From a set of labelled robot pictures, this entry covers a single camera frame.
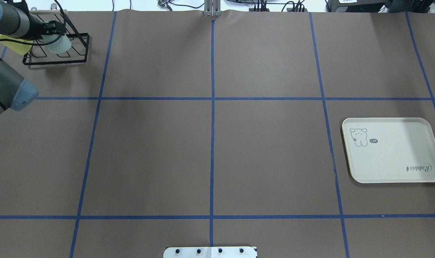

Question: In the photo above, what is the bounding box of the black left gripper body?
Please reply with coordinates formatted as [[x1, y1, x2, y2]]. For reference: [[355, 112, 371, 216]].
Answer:
[[28, 20, 50, 39]]

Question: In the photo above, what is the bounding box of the pale green cup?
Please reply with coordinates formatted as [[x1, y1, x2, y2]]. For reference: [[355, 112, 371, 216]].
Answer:
[[42, 34, 72, 54]]

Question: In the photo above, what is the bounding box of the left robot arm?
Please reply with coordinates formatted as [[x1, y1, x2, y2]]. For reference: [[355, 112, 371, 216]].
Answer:
[[0, 0, 66, 114]]

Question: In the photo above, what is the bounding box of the yellow cup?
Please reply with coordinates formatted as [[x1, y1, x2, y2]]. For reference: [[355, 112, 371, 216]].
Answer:
[[0, 34, 34, 56]]

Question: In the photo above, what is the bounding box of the cream rabbit tray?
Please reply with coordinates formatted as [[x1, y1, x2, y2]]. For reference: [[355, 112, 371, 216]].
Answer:
[[341, 118, 435, 183]]

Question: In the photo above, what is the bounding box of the black wire cup rack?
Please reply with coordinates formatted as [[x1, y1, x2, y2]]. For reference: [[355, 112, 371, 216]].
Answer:
[[22, 7, 90, 66]]

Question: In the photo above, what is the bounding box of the aluminium frame post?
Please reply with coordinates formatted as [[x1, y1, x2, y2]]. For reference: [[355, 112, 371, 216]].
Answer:
[[203, 0, 222, 18]]

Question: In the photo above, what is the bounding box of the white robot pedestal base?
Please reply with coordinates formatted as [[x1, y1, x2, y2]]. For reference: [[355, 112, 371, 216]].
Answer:
[[163, 246, 258, 258]]

